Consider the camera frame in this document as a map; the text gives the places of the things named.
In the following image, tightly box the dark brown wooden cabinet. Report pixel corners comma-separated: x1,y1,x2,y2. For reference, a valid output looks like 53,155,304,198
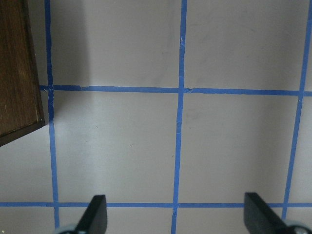
0,0,45,146

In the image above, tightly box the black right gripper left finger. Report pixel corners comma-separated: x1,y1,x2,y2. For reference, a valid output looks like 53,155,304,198
74,195,108,234

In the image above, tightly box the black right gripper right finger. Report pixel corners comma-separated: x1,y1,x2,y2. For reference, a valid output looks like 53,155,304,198
243,192,295,234

